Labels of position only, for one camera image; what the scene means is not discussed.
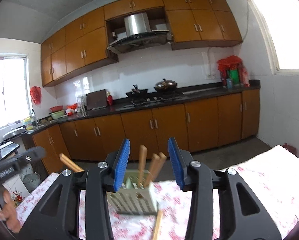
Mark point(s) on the small sliding window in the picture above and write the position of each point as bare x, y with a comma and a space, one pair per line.
7, 92

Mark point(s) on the green perforated utensil holder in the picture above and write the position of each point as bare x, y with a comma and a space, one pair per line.
134, 201

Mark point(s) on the large bright window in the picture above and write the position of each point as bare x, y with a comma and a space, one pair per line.
289, 30

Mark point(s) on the grey pan lid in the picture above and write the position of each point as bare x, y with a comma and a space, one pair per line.
14, 133

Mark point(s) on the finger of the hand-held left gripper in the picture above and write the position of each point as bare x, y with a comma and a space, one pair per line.
32, 153

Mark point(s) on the red plastic object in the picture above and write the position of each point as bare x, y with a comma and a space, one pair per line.
289, 148

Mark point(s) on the red packet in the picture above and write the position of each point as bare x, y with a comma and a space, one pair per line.
245, 77

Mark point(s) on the steel range hood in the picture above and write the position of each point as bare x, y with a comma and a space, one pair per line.
137, 25

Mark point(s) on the red and white bag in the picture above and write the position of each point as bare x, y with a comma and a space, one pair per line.
71, 109

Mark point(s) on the hanging red plastic bag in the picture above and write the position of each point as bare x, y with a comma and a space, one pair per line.
35, 95

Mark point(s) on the wooden lower cabinets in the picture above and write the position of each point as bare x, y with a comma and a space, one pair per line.
202, 125

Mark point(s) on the metal faucet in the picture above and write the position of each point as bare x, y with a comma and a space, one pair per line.
35, 117

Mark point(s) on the clear glass bottles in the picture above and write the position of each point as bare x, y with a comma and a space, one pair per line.
81, 103

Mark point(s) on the black wok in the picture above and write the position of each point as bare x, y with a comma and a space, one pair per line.
137, 93

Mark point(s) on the red bottle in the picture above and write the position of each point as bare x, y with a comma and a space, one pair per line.
110, 100

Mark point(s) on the green basin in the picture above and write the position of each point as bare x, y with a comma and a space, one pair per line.
57, 115

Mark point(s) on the red plastic bags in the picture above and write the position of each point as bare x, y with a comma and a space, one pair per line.
229, 61

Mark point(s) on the floral white tablecloth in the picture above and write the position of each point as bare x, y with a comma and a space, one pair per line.
264, 180

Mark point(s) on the person's left hand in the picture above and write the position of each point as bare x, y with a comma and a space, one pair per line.
9, 212

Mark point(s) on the black kitchen countertop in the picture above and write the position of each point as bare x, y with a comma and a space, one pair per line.
202, 92

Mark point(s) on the metal mesh basket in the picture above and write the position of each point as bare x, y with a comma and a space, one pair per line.
30, 181

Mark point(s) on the dark lidded pot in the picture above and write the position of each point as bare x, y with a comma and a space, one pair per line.
165, 85

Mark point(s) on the yellow detergent bottle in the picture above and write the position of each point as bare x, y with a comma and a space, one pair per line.
28, 123

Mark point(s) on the built-in gas stove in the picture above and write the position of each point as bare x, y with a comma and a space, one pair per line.
157, 98

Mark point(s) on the green box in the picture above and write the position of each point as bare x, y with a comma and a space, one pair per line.
234, 77

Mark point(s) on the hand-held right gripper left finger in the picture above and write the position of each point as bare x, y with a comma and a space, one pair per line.
120, 165

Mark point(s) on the red basin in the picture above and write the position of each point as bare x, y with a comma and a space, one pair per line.
56, 108

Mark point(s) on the small blue box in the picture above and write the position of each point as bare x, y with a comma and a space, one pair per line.
229, 83

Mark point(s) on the wooden cabinets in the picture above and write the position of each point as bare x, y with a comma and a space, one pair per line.
74, 52
202, 125

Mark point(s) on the dark wooden cutting board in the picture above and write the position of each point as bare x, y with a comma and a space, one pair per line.
96, 100

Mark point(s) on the white wall socket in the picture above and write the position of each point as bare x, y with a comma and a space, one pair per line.
211, 76

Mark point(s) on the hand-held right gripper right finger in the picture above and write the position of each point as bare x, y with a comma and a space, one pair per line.
175, 165

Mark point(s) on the wooden upper cabinets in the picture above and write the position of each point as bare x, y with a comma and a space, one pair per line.
74, 52

